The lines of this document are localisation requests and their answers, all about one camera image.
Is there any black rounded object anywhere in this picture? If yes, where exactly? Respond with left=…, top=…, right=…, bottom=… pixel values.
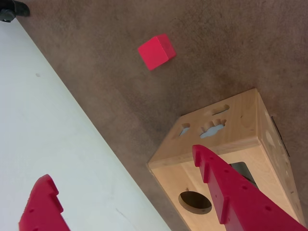
left=0, top=0, right=31, bottom=23

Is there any red wooden cube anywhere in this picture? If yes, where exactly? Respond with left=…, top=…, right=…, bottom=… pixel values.
left=137, top=33, right=177, bottom=72

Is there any wooden shape sorter box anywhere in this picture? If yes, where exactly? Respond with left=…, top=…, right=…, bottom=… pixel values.
left=146, top=88, right=306, bottom=231

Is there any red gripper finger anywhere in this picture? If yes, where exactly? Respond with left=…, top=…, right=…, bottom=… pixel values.
left=18, top=174, right=72, bottom=231
left=192, top=144, right=308, bottom=231

